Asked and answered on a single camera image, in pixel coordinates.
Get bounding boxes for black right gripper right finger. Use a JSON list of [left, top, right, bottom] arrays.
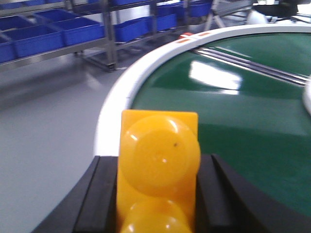
[[195, 154, 311, 233]]

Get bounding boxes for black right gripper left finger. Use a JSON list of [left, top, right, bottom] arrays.
[[33, 156, 118, 233]]

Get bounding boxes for yellow studded block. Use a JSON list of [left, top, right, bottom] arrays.
[[116, 110, 201, 233]]

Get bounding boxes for blue bin upper shelf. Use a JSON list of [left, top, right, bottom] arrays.
[[33, 9, 105, 46]]

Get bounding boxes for blue bin shelf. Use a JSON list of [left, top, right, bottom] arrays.
[[33, 9, 105, 46], [2, 25, 64, 58]]

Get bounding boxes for blue bin lower shelf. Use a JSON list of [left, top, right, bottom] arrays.
[[2, 25, 64, 58]]

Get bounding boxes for blue bin upper right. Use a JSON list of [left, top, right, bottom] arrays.
[[114, 17, 152, 42]]

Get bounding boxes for white outer conveyor rim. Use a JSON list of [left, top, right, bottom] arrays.
[[93, 23, 311, 156]]

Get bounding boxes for metal conveyor seam rollers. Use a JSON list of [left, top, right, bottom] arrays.
[[192, 47, 310, 86]]

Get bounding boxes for metal shelving rack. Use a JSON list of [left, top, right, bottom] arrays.
[[0, 0, 211, 72]]

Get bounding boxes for white inner conveyor ring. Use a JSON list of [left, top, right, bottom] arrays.
[[301, 82, 311, 115]]

